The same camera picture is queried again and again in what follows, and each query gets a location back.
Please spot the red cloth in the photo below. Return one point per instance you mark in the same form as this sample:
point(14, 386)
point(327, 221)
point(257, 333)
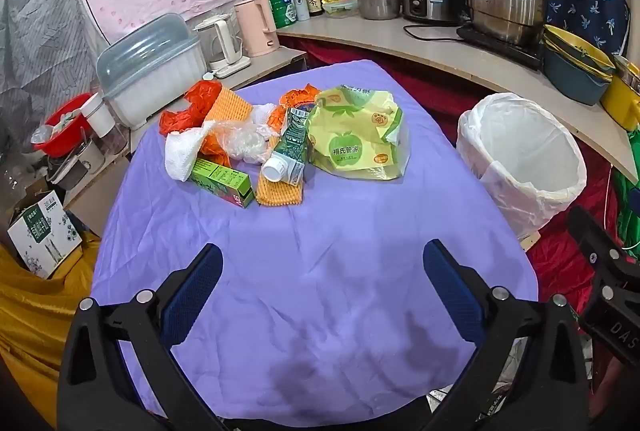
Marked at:
point(435, 96)

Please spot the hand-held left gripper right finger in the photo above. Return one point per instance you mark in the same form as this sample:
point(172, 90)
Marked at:
point(452, 293)

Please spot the orange snack wrapper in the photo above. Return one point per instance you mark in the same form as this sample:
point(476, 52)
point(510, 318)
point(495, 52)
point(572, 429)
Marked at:
point(297, 97)
point(216, 150)

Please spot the white lined trash bin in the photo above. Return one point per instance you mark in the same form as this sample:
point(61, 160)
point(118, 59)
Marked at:
point(525, 161)

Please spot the yellow cloth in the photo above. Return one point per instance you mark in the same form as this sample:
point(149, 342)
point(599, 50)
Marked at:
point(35, 321)

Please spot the white paper towel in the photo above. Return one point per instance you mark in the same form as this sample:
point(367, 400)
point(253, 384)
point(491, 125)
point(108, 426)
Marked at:
point(182, 153)

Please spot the white dish box grey lid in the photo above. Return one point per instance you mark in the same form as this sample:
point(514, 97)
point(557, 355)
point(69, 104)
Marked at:
point(150, 66)

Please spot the printed cardboard box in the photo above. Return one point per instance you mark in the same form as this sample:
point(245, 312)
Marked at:
point(42, 233)

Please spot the small steel pot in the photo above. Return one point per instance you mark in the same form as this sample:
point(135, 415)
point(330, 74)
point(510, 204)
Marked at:
point(379, 6)

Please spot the green carton with white cap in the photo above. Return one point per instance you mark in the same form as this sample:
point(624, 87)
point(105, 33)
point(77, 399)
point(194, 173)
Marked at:
point(290, 146)

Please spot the yellow apple print bag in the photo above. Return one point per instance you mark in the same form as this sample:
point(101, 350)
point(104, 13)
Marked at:
point(355, 136)

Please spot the orange plastic bag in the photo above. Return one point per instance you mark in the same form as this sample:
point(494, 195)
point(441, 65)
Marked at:
point(190, 108)

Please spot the white lidded jar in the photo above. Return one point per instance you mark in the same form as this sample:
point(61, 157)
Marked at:
point(100, 118)

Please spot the black induction cooktop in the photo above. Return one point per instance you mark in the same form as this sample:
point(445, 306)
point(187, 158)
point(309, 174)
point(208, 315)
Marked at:
point(510, 48)

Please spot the red plastic bowl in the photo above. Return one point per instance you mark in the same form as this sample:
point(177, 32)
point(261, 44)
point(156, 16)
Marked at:
point(57, 136)

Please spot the grey patterned cloth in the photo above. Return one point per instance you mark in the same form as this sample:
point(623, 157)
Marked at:
point(40, 36)

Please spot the clear plastic bag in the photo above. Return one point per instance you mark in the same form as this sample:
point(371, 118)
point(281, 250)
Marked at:
point(242, 141)

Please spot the clear food container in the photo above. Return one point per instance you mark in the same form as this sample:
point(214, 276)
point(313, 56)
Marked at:
point(342, 8)

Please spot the white bottle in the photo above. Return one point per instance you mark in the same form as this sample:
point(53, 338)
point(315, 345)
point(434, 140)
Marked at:
point(301, 3)

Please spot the pink electric kettle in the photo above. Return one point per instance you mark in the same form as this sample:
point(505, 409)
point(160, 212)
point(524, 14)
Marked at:
point(255, 28)

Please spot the orange waffle cloth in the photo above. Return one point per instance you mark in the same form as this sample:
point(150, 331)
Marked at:
point(230, 106)
point(277, 197)

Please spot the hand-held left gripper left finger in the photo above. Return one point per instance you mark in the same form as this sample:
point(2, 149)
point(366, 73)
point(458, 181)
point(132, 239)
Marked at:
point(192, 291)

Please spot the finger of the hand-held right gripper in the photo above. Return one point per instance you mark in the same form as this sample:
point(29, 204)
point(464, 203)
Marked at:
point(597, 243)

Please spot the green tin can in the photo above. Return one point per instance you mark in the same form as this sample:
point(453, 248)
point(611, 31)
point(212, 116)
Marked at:
point(280, 8)

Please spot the green toothpaste box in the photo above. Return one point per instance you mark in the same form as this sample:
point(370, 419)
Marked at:
point(220, 181)

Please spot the white glass kettle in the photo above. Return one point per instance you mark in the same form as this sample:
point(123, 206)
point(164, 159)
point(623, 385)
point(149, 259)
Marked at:
point(222, 43)

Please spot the purple table cloth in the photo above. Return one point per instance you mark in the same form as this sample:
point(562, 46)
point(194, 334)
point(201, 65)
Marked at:
point(320, 261)

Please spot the blue basin with yellow rim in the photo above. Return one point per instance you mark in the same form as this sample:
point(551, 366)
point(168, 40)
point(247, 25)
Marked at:
point(570, 83)
point(575, 43)
point(600, 73)

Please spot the wooden board under bin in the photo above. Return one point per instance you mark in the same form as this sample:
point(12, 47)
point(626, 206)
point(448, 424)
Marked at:
point(530, 241)

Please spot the yellow electric pot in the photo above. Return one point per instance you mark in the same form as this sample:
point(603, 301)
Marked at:
point(620, 103)

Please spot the steel pot insert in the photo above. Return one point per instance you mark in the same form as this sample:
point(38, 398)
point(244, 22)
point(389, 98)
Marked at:
point(629, 71)

